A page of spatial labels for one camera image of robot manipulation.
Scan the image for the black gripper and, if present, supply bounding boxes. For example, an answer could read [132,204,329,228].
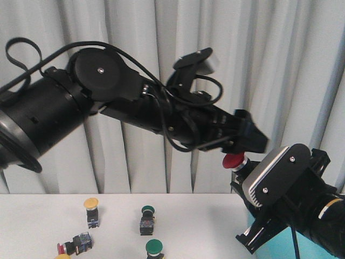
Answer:
[231,149,332,253]
[150,85,268,154]

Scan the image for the red push button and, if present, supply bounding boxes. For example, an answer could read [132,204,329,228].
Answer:
[57,232,93,255]
[222,153,259,178]

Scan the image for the yellow push button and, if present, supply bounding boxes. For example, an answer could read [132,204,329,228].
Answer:
[84,197,99,229]
[54,254,71,259]

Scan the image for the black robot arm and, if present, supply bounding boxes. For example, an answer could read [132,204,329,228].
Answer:
[1,46,268,173]
[223,144,344,258]

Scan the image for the light blue plastic box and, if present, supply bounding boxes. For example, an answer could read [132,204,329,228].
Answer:
[254,227,336,259]

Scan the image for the grey pleated curtain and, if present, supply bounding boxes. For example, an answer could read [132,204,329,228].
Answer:
[1,1,344,194]

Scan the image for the upright green push button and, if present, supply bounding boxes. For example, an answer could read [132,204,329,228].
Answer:
[146,239,164,259]

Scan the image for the lying green push button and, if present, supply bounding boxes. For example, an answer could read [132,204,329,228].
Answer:
[140,205,155,236]

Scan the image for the upright yellow push button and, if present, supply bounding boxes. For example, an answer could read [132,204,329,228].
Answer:
[84,197,99,229]

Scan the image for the lying red push button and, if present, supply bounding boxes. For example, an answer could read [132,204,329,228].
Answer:
[57,232,93,255]

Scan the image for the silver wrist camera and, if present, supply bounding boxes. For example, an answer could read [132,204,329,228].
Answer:
[242,144,311,208]

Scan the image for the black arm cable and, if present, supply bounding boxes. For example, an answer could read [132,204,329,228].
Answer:
[5,37,224,152]

